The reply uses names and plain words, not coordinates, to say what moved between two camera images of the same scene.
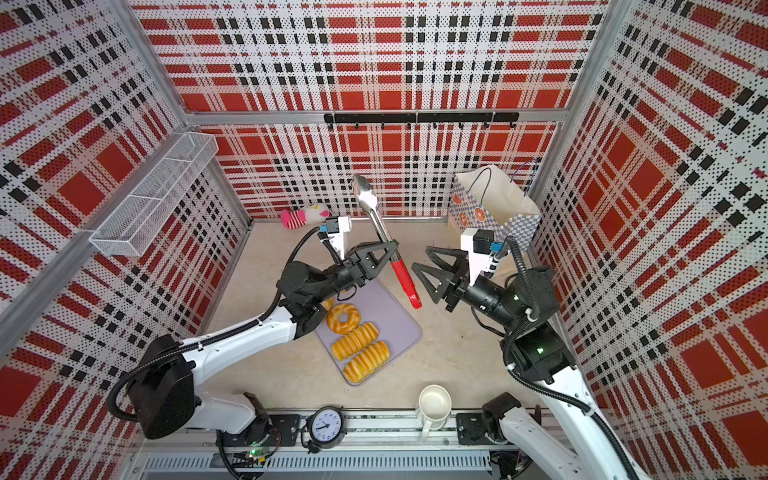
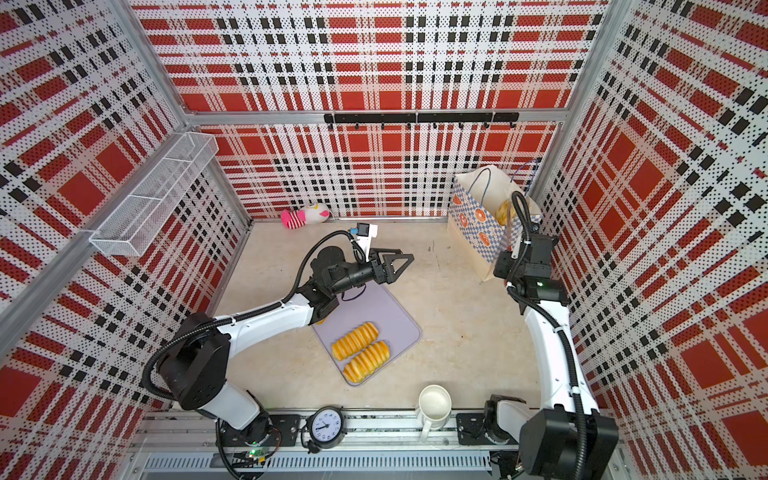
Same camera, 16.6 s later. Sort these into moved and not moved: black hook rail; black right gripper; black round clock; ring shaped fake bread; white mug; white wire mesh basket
Moved: black right gripper; ring shaped fake bread
Not moved: white wire mesh basket; black hook rail; black round clock; white mug
